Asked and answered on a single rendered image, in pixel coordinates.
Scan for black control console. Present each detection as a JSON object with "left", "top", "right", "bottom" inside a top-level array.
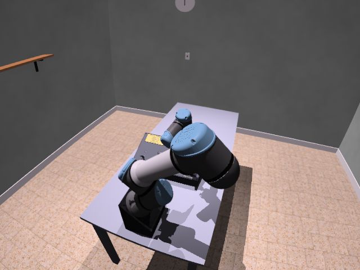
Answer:
[{"left": 134, "top": 133, "right": 201, "bottom": 187}]

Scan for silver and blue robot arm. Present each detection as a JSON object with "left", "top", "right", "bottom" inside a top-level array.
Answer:
[{"left": 118, "top": 109, "right": 240, "bottom": 217}]

